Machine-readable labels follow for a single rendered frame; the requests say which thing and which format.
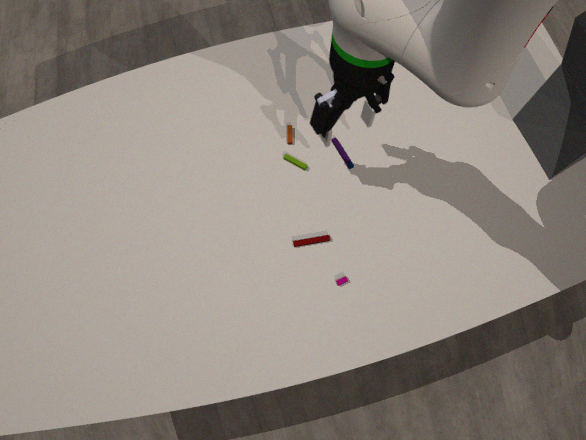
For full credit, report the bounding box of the lime green rod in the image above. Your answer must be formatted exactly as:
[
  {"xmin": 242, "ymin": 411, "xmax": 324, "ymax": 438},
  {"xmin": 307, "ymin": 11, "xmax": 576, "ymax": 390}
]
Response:
[{"xmin": 284, "ymin": 154, "xmax": 308, "ymax": 171}]

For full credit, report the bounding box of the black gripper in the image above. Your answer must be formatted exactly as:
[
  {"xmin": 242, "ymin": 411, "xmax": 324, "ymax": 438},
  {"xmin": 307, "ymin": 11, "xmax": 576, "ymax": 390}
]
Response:
[{"xmin": 310, "ymin": 72, "xmax": 395, "ymax": 148}]

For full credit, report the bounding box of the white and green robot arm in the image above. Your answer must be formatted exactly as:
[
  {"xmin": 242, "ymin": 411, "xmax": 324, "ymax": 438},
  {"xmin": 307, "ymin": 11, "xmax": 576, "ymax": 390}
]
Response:
[{"xmin": 329, "ymin": 0, "xmax": 558, "ymax": 107}]

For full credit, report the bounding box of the dark red rod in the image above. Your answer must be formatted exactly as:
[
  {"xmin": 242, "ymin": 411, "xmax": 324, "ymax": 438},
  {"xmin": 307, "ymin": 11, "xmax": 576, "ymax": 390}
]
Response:
[{"xmin": 293, "ymin": 235, "xmax": 330, "ymax": 247}]

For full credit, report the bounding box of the purple rod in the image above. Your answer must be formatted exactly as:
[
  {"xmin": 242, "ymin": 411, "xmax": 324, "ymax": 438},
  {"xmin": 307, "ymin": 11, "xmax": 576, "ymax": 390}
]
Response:
[{"xmin": 331, "ymin": 137, "xmax": 351, "ymax": 165}]

